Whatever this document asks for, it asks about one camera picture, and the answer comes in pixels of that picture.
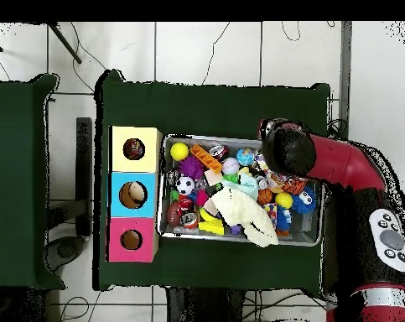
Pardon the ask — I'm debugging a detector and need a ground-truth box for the mint green cloth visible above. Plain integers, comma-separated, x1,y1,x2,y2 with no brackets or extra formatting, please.
221,172,259,200

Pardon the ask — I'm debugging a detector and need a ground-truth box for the brown toy football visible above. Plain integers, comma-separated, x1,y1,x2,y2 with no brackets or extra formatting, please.
165,200,184,227

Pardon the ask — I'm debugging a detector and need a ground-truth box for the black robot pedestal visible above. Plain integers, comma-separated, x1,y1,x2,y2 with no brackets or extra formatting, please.
166,286,247,322

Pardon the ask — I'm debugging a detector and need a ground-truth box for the cream knitted cloth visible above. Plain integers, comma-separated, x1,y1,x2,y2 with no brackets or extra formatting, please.
209,186,279,248

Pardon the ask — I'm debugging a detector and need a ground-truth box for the wooden three-hole sorting box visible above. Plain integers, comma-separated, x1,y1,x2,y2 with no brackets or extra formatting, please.
106,125,164,263

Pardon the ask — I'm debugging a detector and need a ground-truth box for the smooth yellow ball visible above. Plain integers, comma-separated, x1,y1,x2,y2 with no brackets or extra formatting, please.
169,142,190,162

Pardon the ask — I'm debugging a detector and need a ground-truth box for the white baseball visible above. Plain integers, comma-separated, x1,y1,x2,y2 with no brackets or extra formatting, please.
221,156,241,176

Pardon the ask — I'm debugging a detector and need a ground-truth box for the orange plastic building block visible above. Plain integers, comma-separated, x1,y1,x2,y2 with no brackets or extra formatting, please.
189,143,224,175

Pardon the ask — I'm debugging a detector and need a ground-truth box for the silver mesh bin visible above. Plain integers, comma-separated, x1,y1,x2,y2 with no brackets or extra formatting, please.
157,133,325,248

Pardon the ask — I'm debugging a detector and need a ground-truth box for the purple spiky ball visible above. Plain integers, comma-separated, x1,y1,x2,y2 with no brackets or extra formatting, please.
178,155,205,181

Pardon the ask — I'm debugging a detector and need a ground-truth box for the black and white soccer ball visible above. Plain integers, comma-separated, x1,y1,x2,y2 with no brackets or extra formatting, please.
175,175,195,196

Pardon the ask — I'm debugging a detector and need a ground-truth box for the dark green tablecloth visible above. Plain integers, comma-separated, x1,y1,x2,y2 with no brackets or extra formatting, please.
0,73,66,291
92,69,331,292

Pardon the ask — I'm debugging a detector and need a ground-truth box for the gray floor cable duct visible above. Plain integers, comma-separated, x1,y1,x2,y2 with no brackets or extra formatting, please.
333,21,353,138

